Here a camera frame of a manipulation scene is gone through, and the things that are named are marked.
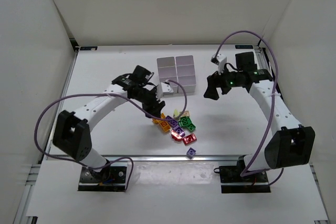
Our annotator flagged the tan lego brick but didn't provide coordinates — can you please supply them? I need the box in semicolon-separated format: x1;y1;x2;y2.
182;111;190;117

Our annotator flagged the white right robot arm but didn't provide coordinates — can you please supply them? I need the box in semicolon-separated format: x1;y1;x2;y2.
204;51;316;177

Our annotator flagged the white compartment container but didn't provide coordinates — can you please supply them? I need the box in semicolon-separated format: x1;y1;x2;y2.
175;55;196;93
156;57;177;82

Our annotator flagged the white left compartment container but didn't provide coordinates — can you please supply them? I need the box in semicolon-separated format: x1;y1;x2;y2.
156;57;177;82

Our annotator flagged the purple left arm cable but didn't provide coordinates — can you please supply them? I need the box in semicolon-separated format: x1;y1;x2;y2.
34;79;187;192

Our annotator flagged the yellow lego brick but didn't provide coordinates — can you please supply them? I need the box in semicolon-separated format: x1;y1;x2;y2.
152;113;166;124

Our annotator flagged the red lego brick left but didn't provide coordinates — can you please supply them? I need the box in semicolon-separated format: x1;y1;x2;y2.
171;130;183;142

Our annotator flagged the dark green lego brick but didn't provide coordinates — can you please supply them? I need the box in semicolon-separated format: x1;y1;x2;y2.
178;116;192;127

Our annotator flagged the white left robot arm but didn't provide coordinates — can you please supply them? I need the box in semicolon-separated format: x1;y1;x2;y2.
53;66;173;172

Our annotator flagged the lime green lego brick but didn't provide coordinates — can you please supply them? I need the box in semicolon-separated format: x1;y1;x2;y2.
173;109;180;118

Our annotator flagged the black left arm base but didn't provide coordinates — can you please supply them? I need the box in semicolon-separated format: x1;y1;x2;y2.
78;165;127;192

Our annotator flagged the yellow-orange lego brick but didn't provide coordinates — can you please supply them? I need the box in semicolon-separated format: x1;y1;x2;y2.
159;121;171;133

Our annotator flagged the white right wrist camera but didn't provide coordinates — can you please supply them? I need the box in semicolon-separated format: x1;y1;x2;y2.
211;53;227;75

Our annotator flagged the lavender small lego brick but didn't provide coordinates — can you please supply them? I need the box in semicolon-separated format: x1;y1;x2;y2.
186;147;196;159

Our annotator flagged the red lego brick right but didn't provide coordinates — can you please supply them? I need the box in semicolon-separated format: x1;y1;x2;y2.
182;133;197;146

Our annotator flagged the white right compartment container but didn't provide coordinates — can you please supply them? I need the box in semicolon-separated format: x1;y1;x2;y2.
175;55;196;93

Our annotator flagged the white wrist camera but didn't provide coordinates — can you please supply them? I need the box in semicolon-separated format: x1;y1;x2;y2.
211;53;227;75
156;82;174;99

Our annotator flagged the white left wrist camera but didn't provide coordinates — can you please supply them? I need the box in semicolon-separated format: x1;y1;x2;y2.
156;82;174;99

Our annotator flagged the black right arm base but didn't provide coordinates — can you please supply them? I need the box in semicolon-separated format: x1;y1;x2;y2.
213;160;271;194

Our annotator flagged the purple lego brick on red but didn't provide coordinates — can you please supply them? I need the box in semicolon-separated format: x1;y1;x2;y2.
173;125;185;136

